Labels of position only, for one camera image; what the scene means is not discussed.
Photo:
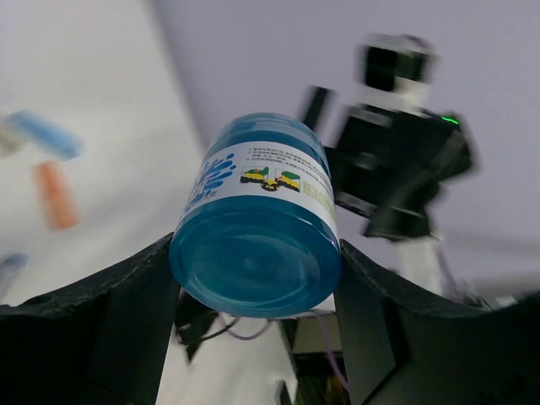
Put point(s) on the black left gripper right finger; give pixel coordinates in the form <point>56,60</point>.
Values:
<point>404,345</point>

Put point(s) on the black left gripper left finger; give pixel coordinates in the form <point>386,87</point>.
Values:
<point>101,340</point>

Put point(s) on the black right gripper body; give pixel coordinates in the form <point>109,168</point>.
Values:
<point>392,156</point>

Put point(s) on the blue slime jar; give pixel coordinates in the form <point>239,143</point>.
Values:
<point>258,236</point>

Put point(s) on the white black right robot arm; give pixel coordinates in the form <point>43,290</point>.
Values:
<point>422,262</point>

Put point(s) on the blue white marker pen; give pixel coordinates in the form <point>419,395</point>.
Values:
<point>10,267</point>

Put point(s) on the orange translucent case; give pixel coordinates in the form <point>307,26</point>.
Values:
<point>55,197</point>

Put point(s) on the blue translucent case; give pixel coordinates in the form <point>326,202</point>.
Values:
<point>45,134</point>

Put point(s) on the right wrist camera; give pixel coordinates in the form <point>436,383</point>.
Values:
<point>395,72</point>

